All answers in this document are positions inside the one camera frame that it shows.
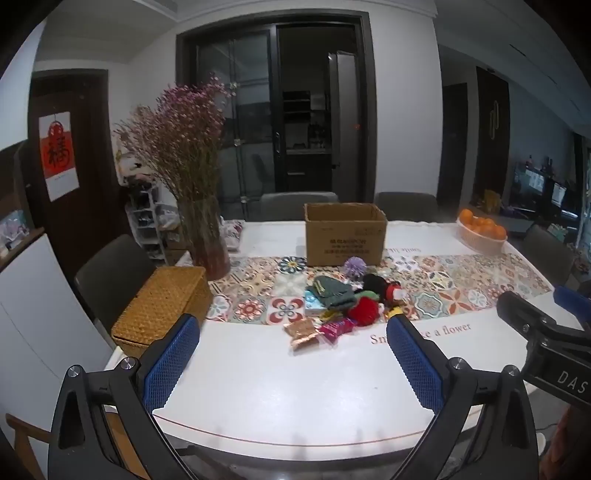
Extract glass vase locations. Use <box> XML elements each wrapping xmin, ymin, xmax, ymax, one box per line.
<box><xmin>178</xmin><ymin>196</ymin><xmax>232</xmax><ymax>280</ymax></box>

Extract pink snack packet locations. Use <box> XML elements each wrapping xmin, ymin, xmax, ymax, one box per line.
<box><xmin>318</xmin><ymin>318</ymin><xmax>356</xmax><ymax>343</ymax></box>

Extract floral fabric pouch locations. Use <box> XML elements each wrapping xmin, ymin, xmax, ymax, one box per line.
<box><xmin>221</xmin><ymin>219</ymin><xmax>245</xmax><ymax>252</ymax></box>

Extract glass sliding door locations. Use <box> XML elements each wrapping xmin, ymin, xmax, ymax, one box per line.
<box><xmin>175</xmin><ymin>11</ymin><xmax>372</xmax><ymax>220</ymax></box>

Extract dark door with gold handle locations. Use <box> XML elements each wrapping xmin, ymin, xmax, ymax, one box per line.
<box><xmin>475</xmin><ymin>67</ymin><xmax>511</xmax><ymax>204</ymax></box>

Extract shoe rack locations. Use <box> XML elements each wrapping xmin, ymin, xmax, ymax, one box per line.
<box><xmin>124</xmin><ymin>182</ymin><xmax>185</xmax><ymax>266</ymax></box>

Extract brown cardboard box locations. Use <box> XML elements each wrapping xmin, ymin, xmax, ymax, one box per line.
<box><xmin>304</xmin><ymin>202</ymin><xmax>389</xmax><ymax>267</ymax></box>

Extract red wall calendar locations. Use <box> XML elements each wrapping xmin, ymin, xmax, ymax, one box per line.
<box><xmin>38</xmin><ymin>111</ymin><xmax>80</xmax><ymax>202</ymax></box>

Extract dark wooden door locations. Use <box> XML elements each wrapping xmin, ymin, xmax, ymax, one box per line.
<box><xmin>28</xmin><ymin>69</ymin><xmax>132</xmax><ymax>296</ymax></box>

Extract gold snack packet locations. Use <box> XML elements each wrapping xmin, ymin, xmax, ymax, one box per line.
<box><xmin>284</xmin><ymin>318</ymin><xmax>320</xmax><ymax>352</ymax></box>

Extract green knitted hat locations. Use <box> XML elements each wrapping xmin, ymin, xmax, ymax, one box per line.
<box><xmin>307</xmin><ymin>275</ymin><xmax>358</xmax><ymax>310</ymax></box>

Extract wooden chair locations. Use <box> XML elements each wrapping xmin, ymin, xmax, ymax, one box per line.
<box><xmin>4</xmin><ymin>411</ymin><xmax>153</xmax><ymax>480</ymax></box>

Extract light blue packet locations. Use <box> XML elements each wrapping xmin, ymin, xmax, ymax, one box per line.
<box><xmin>304</xmin><ymin>290</ymin><xmax>333</xmax><ymax>318</ymax></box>

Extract dried purple flowers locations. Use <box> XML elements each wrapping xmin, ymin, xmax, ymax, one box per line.
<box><xmin>113</xmin><ymin>76</ymin><xmax>232</xmax><ymax>204</ymax></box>

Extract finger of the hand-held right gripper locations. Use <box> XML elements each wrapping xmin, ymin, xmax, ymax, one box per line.
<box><xmin>496</xmin><ymin>290</ymin><xmax>557</xmax><ymax>343</ymax></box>
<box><xmin>553</xmin><ymin>284</ymin><xmax>591</xmax><ymax>319</ymax></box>

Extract person's right forearm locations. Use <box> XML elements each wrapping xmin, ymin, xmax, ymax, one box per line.
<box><xmin>542</xmin><ymin>406</ymin><xmax>591</xmax><ymax>480</ymax></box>

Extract small red white doll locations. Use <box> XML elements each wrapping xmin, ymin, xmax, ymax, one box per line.
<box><xmin>384</xmin><ymin>282</ymin><xmax>408</xmax><ymax>308</ymax></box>

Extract grey refrigerator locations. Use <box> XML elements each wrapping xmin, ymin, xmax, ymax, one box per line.
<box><xmin>328</xmin><ymin>51</ymin><xmax>361</xmax><ymax>204</ymax></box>

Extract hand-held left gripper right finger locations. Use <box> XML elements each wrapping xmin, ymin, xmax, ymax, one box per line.
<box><xmin>385</xmin><ymin>314</ymin><xmax>541</xmax><ymax>480</ymax></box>

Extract white fruit basket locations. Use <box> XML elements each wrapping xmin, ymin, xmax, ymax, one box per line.
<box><xmin>457</xmin><ymin>219</ymin><xmax>509</xmax><ymax>254</ymax></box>

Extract white tablecloth with tile pattern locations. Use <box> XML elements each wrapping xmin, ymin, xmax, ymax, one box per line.
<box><xmin>104</xmin><ymin>219</ymin><xmax>591</xmax><ymax>450</ymax></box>

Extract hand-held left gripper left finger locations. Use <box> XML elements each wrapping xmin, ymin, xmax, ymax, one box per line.
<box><xmin>48</xmin><ymin>314</ymin><xmax>204</xmax><ymax>480</ymax></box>

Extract grey dining chair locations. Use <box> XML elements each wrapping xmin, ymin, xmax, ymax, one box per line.
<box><xmin>374</xmin><ymin>191</ymin><xmax>439</xmax><ymax>223</ymax></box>
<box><xmin>260</xmin><ymin>191</ymin><xmax>340</xmax><ymax>222</ymax></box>
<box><xmin>522</xmin><ymin>224</ymin><xmax>575</xmax><ymax>287</ymax></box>
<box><xmin>74</xmin><ymin>234</ymin><xmax>158</xmax><ymax>333</ymax></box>

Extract black plush toy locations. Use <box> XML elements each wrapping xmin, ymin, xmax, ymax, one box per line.
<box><xmin>362</xmin><ymin>274</ymin><xmax>393</xmax><ymax>301</ymax></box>

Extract pile of oranges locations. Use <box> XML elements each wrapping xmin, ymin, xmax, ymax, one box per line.
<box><xmin>458</xmin><ymin>208</ymin><xmax>508</xmax><ymax>241</ymax></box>

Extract woven wicker basket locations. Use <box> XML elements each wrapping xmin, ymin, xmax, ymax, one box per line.
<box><xmin>111</xmin><ymin>265</ymin><xmax>214</xmax><ymax>360</ymax></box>

